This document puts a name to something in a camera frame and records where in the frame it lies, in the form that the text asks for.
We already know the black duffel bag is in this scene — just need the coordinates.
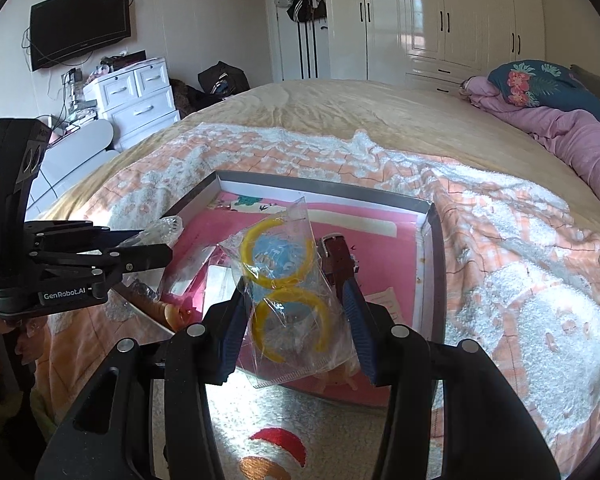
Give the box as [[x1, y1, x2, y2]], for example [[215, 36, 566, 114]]
[[197, 61, 251, 96]]

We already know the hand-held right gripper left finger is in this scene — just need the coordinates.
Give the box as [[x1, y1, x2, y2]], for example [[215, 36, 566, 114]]
[[42, 276, 253, 480]]

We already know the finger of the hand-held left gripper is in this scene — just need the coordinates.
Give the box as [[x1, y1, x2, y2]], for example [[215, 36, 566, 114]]
[[35, 243, 174, 286], [26, 219, 147, 252]]

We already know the dark floral pillow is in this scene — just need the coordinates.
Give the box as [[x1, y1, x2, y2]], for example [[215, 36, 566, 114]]
[[487, 60, 600, 133]]

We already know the pink quilt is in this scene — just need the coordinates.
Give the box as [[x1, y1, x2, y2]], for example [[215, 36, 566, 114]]
[[460, 75, 600, 216]]

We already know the yellow-green cloth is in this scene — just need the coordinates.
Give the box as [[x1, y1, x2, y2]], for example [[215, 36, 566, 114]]
[[27, 380, 61, 441]]

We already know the white wardrobe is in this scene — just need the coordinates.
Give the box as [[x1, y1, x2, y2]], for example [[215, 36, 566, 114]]
[[325, 0, 548, 88]]

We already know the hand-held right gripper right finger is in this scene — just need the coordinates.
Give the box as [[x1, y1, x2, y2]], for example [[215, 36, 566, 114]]
[[341, 275, 563, 480]]

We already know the peach plastic hair claw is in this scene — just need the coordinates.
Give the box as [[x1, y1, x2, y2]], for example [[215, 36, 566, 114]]
[[139, 294, 193, 333]]

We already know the bed with beige sheet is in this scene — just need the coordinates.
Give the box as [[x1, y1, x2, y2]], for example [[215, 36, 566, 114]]
[[30, 77, 600, 480]]

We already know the white drawer chest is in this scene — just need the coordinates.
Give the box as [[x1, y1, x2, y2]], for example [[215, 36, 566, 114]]
[[82, 57, 181, 151]]

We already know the grey shallow cardboard box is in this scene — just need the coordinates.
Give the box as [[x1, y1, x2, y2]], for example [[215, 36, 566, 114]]
[[115, 170, 447, 413]]

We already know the peach and white fleece blanket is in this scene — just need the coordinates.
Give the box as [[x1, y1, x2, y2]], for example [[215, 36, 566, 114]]
[[32, 122, 600, 480]]

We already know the white desk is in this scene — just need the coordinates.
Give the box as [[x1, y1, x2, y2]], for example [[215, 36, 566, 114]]
[[0, 119, 116, 211]]

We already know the bag of yellow bangles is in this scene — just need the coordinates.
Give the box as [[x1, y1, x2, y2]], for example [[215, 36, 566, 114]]
[[219, 197, 361, 390]]

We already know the dark clothes pile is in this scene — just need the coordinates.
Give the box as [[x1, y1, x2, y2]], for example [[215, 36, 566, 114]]
[[169, 79, 216, 116]]

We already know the black wall television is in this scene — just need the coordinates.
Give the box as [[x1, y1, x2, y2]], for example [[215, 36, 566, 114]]
[[29, 0, 132, 72]]

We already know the white door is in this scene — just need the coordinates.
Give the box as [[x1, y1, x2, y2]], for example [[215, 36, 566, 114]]
[[262, 0, 331, 82]]

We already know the grey upholstered headboard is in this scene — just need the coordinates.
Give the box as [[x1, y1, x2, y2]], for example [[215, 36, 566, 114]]
[[570, 64, 600, 126]]

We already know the red strap wristwatch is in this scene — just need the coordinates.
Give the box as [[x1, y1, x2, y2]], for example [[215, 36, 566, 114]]
[[316, 232, 361, 296]]

